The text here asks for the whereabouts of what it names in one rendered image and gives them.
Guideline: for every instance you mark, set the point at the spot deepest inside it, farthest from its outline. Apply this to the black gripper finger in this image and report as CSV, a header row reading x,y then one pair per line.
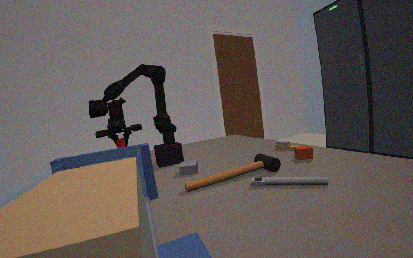
x,y
114,138
126,137

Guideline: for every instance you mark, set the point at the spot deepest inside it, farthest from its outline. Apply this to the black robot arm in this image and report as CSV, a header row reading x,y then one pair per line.
x,y
162,120

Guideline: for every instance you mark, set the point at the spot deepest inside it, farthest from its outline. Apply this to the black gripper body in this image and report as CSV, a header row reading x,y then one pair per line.
x,y
135,127

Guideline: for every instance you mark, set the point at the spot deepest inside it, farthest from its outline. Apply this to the grey metal rod with square end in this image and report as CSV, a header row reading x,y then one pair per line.
x,y
258,181

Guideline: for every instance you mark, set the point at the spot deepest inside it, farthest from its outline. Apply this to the wooden-handled black mallet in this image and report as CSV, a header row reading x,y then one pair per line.
x,y
260,161

